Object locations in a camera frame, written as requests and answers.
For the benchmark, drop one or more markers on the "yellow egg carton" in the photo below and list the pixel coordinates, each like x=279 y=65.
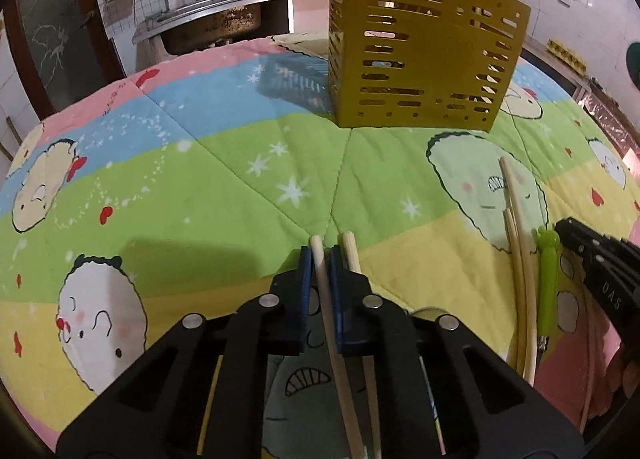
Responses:
x=565 y=53

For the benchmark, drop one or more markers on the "printed cartoon blanket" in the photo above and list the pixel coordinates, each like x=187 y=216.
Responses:
x=200 y=164

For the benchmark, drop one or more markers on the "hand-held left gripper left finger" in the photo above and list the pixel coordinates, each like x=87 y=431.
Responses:
x=305 y=289

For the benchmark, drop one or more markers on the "stainless steel sink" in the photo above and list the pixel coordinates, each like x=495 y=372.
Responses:
x=215 y=21

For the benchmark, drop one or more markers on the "yellow chopstick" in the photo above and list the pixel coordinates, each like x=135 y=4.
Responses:
x=210 y=399

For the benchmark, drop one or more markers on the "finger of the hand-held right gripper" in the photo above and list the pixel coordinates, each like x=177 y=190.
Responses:
x=580 y=236
x=617 y=294

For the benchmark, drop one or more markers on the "green round board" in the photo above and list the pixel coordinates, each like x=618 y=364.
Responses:
x=634 y=61

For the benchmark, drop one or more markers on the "pink plastic covered table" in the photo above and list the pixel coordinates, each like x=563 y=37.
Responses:
x=615 y=119

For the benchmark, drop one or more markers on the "brown framed glass door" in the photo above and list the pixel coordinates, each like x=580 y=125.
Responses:
x=55 y=24

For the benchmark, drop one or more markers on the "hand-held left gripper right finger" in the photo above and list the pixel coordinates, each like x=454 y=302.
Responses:
x=336 y=289

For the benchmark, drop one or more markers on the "wooden stick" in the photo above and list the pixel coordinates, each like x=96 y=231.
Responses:
x=6 y=151
x=12 y=131

